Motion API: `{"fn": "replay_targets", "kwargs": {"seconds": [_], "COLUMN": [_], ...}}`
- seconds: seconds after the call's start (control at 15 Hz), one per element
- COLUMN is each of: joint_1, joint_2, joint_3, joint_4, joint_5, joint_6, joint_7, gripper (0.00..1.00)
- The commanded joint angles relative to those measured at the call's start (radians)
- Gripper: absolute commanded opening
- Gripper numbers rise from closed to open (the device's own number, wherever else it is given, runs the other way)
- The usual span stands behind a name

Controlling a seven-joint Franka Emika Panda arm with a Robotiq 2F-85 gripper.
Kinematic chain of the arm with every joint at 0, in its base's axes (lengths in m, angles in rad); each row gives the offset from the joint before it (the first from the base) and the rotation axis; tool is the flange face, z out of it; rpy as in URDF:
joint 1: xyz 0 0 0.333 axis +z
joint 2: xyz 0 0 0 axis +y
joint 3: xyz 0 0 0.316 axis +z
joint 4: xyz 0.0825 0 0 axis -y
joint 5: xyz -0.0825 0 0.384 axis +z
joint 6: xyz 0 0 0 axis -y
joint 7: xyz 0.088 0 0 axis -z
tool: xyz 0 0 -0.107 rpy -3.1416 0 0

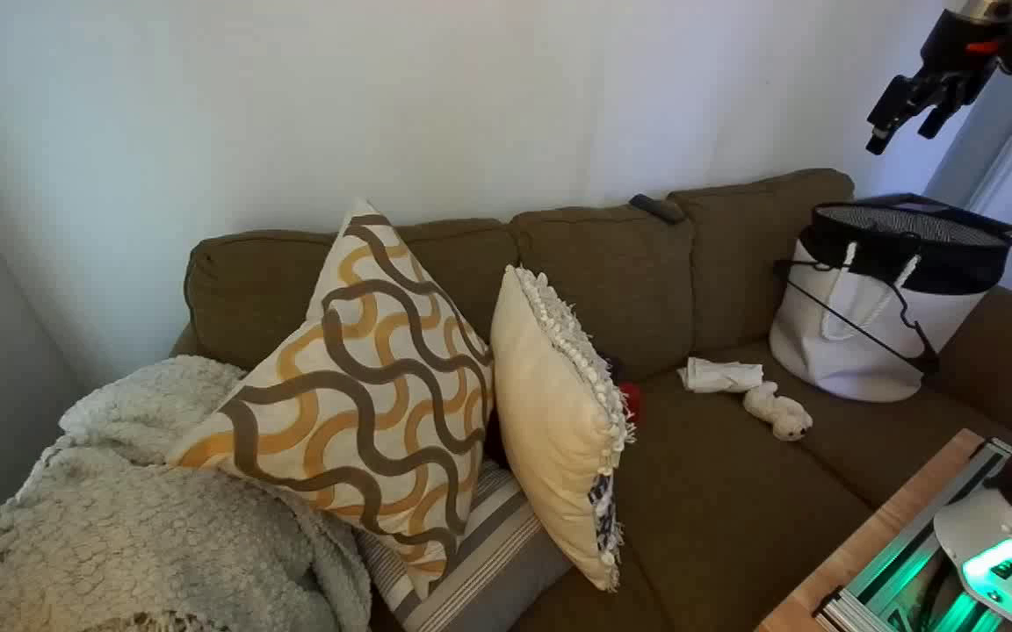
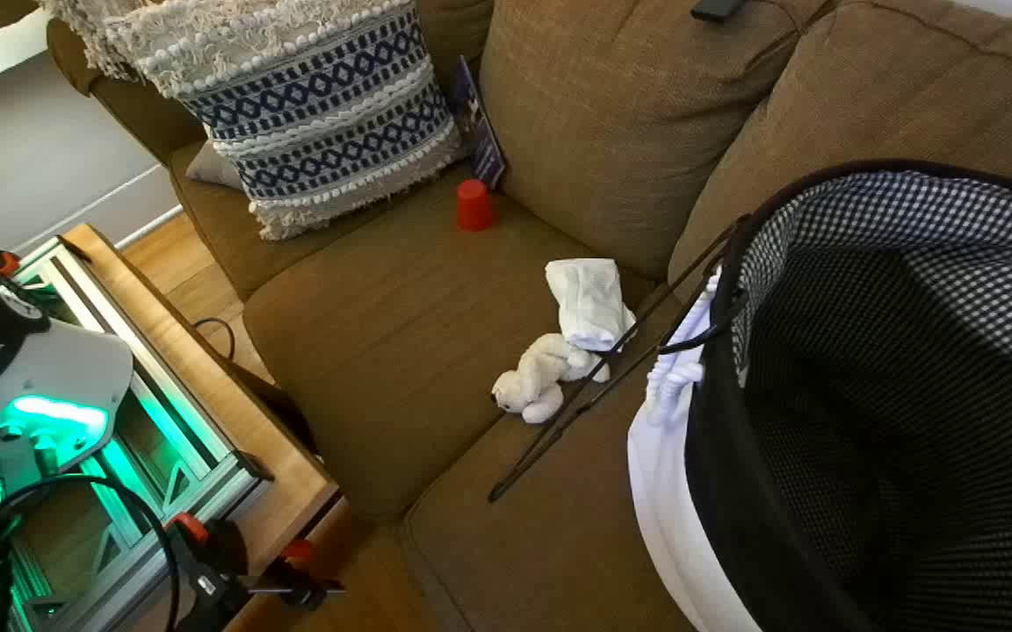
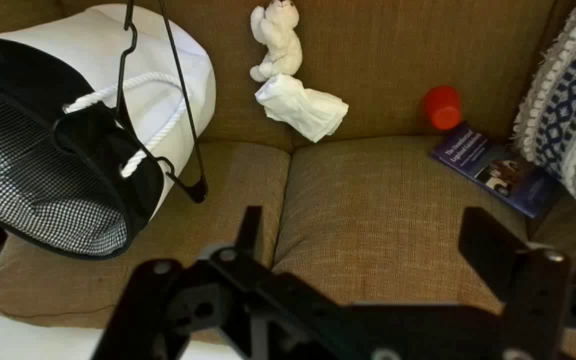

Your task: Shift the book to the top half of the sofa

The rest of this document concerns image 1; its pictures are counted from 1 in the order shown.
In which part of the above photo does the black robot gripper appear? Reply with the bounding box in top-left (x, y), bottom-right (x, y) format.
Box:
top-left (868, 12), bottom-right (998, 154)

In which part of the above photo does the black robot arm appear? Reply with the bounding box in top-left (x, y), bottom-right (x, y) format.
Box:
top-left (868, 0), bottom-right (1012, 154)

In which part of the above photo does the brown fabric sofa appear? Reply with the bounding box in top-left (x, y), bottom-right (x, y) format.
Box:
top-left (171, 164), bottom-right (1012, 632)

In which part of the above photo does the black white mesh laundry basket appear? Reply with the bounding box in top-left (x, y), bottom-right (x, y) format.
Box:
top-left (769, 192), bottom-right (1012, 404)

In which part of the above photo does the black remote control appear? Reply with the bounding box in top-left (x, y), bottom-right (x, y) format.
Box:
top-left (628, 192), bottom-right (685, 224)

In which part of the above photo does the white rolled sock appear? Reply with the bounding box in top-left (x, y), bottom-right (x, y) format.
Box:
top-left (743, 384), bottom-right (813, 441)

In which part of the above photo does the white crumpled cloth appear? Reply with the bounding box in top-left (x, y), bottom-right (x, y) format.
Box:
top-left (679, 357), bottom-right (763, 395)

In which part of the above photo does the cream fringed throw pillow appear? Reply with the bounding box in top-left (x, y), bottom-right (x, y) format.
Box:
top-left (491, 268), bottom-right (634, 594)

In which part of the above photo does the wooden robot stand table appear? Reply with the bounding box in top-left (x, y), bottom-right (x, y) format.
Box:
top-left (757, 431), bottom-right (1012, 632)

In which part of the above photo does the wavy patterned throw pillow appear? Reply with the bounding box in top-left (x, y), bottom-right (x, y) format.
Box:
top-left (168, 199), bottom-right (491, 594)

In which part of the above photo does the striped grey cushion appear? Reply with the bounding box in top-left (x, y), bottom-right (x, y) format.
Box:
top-left (363, 459), bottom-right (569, 632)

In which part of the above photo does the grey knitted blanket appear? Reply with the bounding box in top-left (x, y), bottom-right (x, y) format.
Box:
top-left (0, 354), bottom-right (371, 632)

